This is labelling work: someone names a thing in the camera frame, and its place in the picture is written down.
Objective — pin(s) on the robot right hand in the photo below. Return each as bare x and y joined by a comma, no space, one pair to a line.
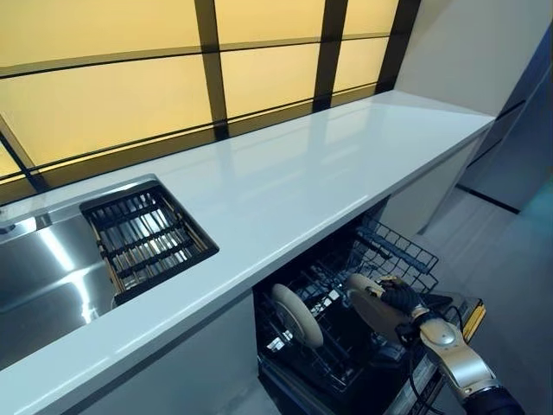
402,300

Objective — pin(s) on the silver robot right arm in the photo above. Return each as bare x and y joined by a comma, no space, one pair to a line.
458,359

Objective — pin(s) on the black dishwasher plate rack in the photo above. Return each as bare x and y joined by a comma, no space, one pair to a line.
337,346

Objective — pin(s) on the white end cabinet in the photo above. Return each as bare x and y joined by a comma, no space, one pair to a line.
432,186

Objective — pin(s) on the dark blue tall panel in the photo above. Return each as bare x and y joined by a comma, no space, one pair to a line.
518,129

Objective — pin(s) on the narrow white cabinet door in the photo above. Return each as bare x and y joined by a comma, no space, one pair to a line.
181,363

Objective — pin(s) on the black sink drying rack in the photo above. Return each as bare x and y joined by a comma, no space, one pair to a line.
147,242

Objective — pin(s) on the stainless steel sink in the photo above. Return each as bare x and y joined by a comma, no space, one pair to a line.
43,268

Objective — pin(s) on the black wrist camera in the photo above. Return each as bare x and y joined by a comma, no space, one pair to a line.
405,333

